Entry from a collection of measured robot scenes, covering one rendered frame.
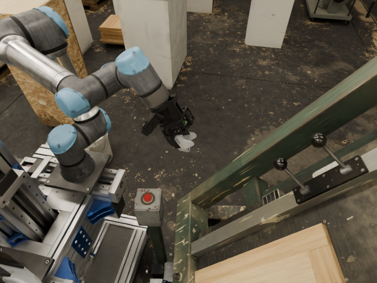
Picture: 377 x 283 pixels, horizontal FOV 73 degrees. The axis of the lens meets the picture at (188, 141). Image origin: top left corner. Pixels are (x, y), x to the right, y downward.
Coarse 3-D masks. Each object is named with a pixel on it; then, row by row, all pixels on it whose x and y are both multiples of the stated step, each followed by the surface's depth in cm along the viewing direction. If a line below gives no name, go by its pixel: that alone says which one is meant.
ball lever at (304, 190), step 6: (276, 162) 69; (282, 162) 69; (276, 168) 70; (282, 168) 69; (288, 174) 70; (294, 180) 71; (300, 186) 70; (306, 186) 70; (300, 192) 71; (306, 192) 70
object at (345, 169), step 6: (312, 138) 63; (318, 138) 62; (324, 138) 61; (312, 144) 63; (318, 144) 62; (324, 144) 62; (330, 150) 63; (336, 156) 63; (342, 162) 63; (342, 168) 63; (348, 168) 62; (342, 174) 63
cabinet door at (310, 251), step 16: (320, 224) 67; (288, 240) 72; (304, 240) 68; (320, 240) 65; (240, 256) 85; (256, 256) 79; (272, 256) 75; (288, 256) 70; (304, 256) 67; (320, 256) 63; (336, 256) 62; (208, 272) 94; (224, 272) 88; (240, 272) 82; (256, 272) 77; (272, 272) 73; (288, 272) 69; (304, 272) 65; (320, 272) 62; (336, 272) 59
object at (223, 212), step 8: (208, 208) 131; (216, 208) 131; (224, 208) 131; (232, 208) 131; (240, 208) 131; (208, 216) 128; (216, 216) 128; (224, 216) 128; (208, 224) 132; (216, 224) 131
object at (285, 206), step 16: (368, 160) 61; (368, 176) 61; (336, 192) 66; (272, 208) 79; (288, 208) 74; (304, 208) 73; (240, 224) 88; (256, 224) 82; (272, 224) 81; (208, 240) 99; (224, 240) 92
